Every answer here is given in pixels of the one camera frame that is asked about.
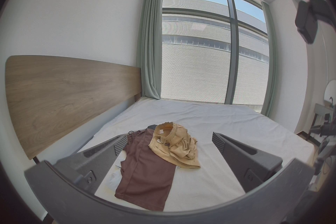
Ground grey desk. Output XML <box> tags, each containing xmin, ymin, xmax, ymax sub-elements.
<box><xmin>307</xmin><ymin>103</ymin><xmax>336</xmax><ymax>142</ymax></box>

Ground window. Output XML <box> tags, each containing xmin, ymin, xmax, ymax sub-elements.
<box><xmin>160</xmin><ymin>0</ymin><xmax>271</xmax><ymax>113</ymax></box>

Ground white garment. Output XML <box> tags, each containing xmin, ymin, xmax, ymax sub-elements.
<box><xmin>105</xmin><ymin>157</ymin><xmax>127</xmax><ymax>192</ymax></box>

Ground brown shorts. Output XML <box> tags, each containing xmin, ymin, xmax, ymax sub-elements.
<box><xmin>115</xmin><ymin>127</ymin><xmax>176</xmax><ymax>211</ymax></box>

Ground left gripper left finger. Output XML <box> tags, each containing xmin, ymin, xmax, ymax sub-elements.
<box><xmin>54</xmin><ymin>134</ymin><xmax>128</xmax><ymax>195</ymax></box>

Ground tan shorts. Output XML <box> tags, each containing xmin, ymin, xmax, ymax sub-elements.
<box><xmin>148</xmin><ymin>122</ymin><xmax>201</xmax><ymax>169</ymax></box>

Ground bed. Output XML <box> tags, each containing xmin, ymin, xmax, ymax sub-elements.
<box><xmin>5</xmin><ymin>55</ymin><xmax>315</xmax><ymax>213</ymax></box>

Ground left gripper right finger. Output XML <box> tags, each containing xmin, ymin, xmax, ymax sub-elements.
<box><xmin>212</xmin><ymin>132</ymin><xmax>283</xmax><ymax>194</ymax></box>

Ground grey-green curtain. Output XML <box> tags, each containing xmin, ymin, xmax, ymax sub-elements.
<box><xmin>261</xmin><ymin>1</ymin><xmax>277</xmax><ymax>116</ymax></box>
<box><xmin>136</xmin><ymin>0</ymin><xmax>164</xmax><ymax>99</ymax></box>

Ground round white mirror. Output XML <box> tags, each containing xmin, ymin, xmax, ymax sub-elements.
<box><xmin>324</xmin><ymin>80</ymin><xmax>336</xmax><ymax>108</ymax></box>

